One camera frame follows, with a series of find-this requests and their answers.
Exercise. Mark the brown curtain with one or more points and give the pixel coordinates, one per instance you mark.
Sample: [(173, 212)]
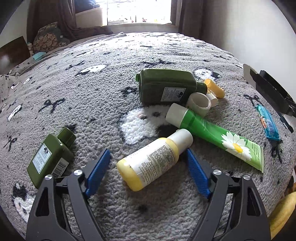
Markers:
[(42, 13), (204, 20)]

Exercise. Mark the brown left curtain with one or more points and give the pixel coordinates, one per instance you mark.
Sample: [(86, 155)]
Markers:
[(42, 13)]

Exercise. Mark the blue snack wrapper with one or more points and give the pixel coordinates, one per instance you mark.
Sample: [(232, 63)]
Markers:
[(268, 123)]

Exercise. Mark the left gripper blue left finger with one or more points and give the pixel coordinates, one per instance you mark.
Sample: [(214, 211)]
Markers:
[(95, 171)]

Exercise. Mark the large dark green bottle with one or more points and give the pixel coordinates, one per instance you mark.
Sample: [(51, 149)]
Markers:
[(165, 86)]

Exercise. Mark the small white cylinder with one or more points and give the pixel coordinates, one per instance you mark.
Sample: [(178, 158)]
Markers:
[(213, 99)]

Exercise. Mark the brown right curtain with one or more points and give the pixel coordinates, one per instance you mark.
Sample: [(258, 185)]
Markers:
[(204, 20)]

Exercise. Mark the grey patterned fleece blanket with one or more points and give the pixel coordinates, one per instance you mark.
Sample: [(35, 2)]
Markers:
[(90, 88)]

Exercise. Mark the yellow lotion bottle white cap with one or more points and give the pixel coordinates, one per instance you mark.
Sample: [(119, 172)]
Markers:
[(142, 167)]

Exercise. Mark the green daisy tube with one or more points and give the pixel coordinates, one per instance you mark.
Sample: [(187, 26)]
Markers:
[(242, 148)]

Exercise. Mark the small green Origins bottle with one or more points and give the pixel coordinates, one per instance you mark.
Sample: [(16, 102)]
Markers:
[(52, 157)]

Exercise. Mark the yellow cylindrical tube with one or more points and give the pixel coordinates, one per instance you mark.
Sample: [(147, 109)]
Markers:
[(218, 91)]

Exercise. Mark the brown patterned pillow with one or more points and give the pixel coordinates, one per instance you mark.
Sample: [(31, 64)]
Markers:
[(49, 38)]

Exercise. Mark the white tape roll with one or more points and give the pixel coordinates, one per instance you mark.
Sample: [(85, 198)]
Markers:
[(199, 103)]

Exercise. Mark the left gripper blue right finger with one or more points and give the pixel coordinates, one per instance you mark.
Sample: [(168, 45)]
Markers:
[(200, 177)]

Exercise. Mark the teal small object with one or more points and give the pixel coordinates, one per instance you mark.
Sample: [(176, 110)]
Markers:
[(38, 56)]

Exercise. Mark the dark wooden headboard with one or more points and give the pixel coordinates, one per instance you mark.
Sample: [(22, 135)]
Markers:
[(13, 54)]

